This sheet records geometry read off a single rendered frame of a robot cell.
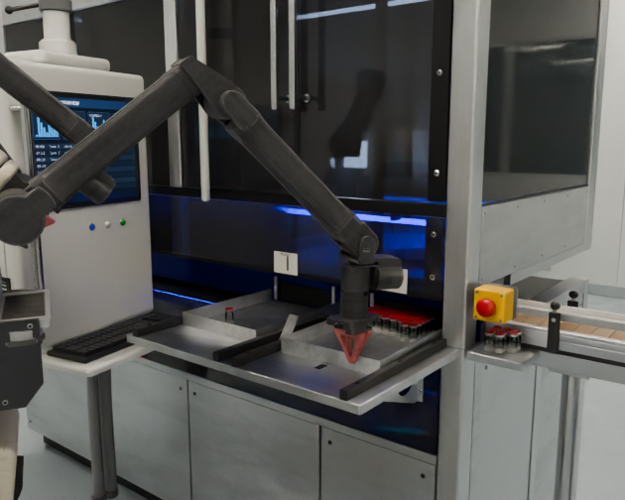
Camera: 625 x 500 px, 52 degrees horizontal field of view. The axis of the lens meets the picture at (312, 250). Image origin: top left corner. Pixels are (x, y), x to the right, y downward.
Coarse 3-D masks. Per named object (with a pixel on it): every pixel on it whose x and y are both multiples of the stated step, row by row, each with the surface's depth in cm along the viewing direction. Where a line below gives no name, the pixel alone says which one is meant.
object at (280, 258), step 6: (276, 252) 177; (282, 252) 176; (276, 258) 177; (282, 258) 176; (294, 258) 173; (276, 264) 178; (282, 264) 176; (294, 264) 174; (276, 270) 178; (282, 270) 177; (294, 270) 174
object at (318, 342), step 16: (288, 336) 145; (304, 336) 150; (320, 336) 155; (336, 336) 155; (384, 336) 155; (432, 336) 146; (288, 352) 143; (304, 352) 140; (320, 352) 138; (336, 352) 135; (368, 352) 143; (384, 352) 143; (400, 352) 135; (352, 368) 133; (368, 368) 130
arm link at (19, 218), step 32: (192, 64) 103; (160, 96) 103; (192, 96) 105; (96, 128) 103; (128, 128) 102; (64, 160) 99; (96, 160) 101; (0, 192) 103; (32, 192) 96; (64, 192) 100; (0, 224) 95; (32, 224) 97
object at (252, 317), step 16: (224, 304) 176; (240, 304) 181; (256, 304) 186; (272, 304) 186; (288, 304) 186; (336, 304) 174; (192, 320) 163; (208, 320) 159; (224, 320) 169; (240, 320) 169; (256, 320) 169; (272, 320) 169; (240, 336) 153; (256, 336) 150
